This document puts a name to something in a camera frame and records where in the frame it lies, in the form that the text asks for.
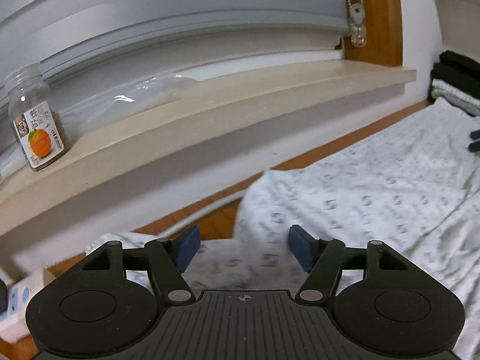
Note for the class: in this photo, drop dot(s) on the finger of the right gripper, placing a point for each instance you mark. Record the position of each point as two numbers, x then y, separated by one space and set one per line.
474 146

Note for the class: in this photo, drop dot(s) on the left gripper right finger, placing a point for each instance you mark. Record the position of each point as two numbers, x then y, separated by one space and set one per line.
325 261

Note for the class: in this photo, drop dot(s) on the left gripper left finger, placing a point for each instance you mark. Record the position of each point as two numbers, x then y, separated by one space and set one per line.
163 260

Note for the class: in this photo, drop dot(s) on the white patterned garment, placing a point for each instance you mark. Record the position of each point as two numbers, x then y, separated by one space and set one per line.
414 186

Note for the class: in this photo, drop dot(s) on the grey folded garment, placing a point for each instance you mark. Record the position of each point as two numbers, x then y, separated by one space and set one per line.
456 97

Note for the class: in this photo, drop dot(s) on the black folded garment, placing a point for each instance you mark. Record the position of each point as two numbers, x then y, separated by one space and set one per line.
458 71

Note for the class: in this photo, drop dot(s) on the beige window sill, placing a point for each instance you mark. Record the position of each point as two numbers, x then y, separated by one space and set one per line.
208 109

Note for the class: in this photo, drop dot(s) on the white power strip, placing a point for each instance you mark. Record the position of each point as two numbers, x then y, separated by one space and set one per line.
13 324

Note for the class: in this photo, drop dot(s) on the clear plastic bag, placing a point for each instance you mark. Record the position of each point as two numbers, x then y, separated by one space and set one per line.
100 110

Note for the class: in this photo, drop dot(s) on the clear jar orange label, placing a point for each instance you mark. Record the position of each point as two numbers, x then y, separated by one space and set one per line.
36 127

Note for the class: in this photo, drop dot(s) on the grey roller blind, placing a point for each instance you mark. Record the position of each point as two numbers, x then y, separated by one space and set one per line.
62 34

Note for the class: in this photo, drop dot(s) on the blind bead chain weight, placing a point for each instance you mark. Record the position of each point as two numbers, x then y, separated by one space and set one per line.
358 33

